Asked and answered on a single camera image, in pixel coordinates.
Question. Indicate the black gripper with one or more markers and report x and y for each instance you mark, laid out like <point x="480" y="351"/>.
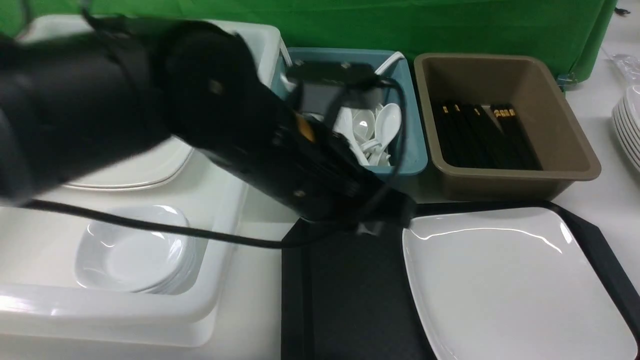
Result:
<point x="310" y="170"/>

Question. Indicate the large white square plate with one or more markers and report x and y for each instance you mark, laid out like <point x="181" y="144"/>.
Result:
<point x="511" y="284"/>

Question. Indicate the white soup spoon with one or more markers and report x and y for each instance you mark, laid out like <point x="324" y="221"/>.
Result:
<point x="344" y="125"/>

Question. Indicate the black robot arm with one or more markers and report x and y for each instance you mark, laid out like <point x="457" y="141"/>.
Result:
<point x="74" y="105"/>

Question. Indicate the white spoon right in bin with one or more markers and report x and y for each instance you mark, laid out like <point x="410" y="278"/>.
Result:
<point x="387" y="125"/>

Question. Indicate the teal plastic bin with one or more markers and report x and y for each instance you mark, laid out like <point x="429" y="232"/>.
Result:
<point x="415" y="158"/>

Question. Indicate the long white ladle right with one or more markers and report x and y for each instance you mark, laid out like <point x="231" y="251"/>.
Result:
<point x="386" y="65"/>

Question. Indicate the stacked white plates in tub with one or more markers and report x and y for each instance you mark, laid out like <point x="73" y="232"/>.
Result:
<point x="147" y="170"/>

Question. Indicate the black serving tray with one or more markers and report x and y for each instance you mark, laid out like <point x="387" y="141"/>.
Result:
<point x="348" y="297"/>

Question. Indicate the pile of black chopsticks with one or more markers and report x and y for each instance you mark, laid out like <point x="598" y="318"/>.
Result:
<point x="483" y="137"/>

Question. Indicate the brown plastic bin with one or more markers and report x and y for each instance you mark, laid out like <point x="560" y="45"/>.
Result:
<point x="527" y="84"/>

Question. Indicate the stacked white bowls in tub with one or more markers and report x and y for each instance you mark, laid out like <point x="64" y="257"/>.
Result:
<point x="121" y="259"/>

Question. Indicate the large white plastic tub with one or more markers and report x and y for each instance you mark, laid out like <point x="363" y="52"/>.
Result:
<point x="41" y="296"/>

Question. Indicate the green cloth backdrop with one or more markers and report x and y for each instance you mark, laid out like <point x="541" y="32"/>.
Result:
<point x="565" y="34"/>

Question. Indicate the stack of plates at right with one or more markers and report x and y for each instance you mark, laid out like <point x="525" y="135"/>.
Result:
<point x="626" y="118"/>

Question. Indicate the clear plastic bag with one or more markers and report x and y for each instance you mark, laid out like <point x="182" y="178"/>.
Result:
<point x="627" y="65"/>

